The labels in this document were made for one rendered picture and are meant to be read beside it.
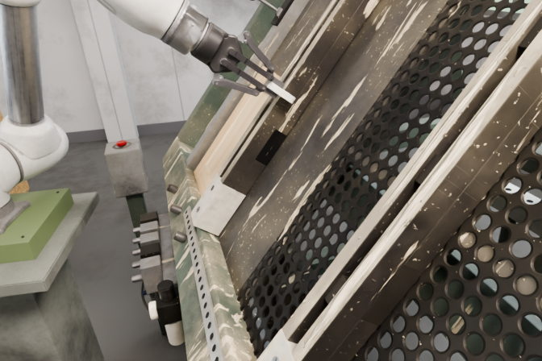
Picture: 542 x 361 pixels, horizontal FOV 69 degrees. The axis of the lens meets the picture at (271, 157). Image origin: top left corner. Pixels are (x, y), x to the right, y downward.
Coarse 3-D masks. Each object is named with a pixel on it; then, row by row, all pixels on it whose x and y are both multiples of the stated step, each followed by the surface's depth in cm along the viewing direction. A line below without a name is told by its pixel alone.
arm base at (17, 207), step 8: (0, 208) 121; (8, 208) 123; (16, 208) 127; (24, 208) 130; (0, 216) 121; (8, 216) 123; (16, 216) 126; (0, 224) 119; (8, 224) 122; (0, 232) 118
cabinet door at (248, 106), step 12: (252, 96) 118; (264, 96) 110; (240, 108) 120; (252, 108) 113; (228, 120) 124; (240, 120) 117; (228, 132) 120; (240, 132) 112; (216, 144) 123; (228, 144) 116; (204, 156) 127; (216, 156) 119; (204, 168) 122; (216, 168) 114; (204, 180) 117; (204, 192) 113
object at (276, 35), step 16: (304, 0) 120; (288, 16) 121; (272, 32) 122; (272, 48) 123; (256, 64) 124; (240, 80) 126; (240, 96) 126; (224, 112) 126; (208, 128) 130; (208, 144) 129; (192, 160) 130
